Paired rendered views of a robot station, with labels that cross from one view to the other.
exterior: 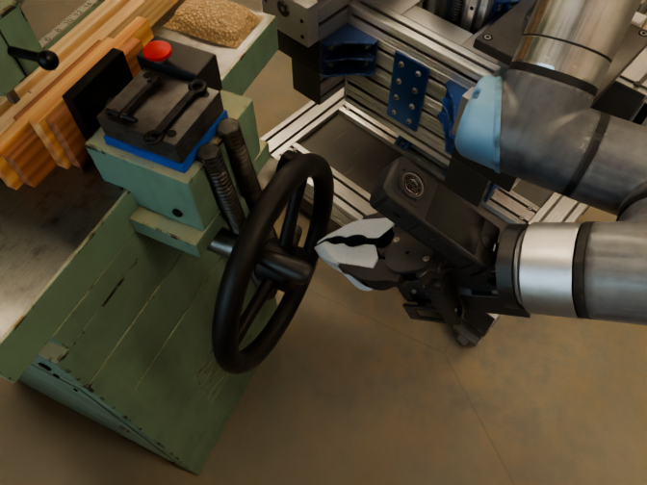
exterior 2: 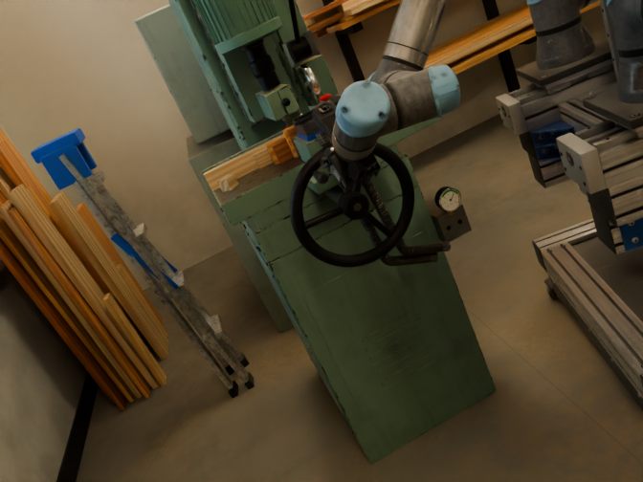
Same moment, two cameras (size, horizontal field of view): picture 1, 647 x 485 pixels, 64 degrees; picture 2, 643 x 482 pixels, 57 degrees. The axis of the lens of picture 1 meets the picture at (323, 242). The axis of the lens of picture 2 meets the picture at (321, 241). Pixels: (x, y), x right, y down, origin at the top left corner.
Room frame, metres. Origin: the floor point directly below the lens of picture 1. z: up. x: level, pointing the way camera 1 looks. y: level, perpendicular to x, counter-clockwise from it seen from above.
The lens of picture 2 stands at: (-0.41, -0.92, 1.24)
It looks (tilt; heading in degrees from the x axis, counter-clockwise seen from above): 21 degrees down; 57
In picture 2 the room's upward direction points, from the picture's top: 25 degrees counter-clockwise
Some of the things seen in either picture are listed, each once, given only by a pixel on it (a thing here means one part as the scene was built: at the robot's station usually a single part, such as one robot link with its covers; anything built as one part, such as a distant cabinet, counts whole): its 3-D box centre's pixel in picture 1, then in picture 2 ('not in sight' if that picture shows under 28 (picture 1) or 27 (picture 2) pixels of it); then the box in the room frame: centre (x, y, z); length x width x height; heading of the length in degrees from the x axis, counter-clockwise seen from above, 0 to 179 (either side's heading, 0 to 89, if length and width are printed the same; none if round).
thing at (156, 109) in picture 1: (168, 98); (322, 116); (0.43, 0.17, 0.99); 0.13 x 0.11 x 0.06; 155
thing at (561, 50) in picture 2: not in sight; (562, 40); (1.11, -0.05, 0.87); 0.15 x 0.15 x 0.10
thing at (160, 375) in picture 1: (108, 293); (358, 296); (0.52, 0.47, 0.35); 0.58 x 0.45 x 0.71; 65
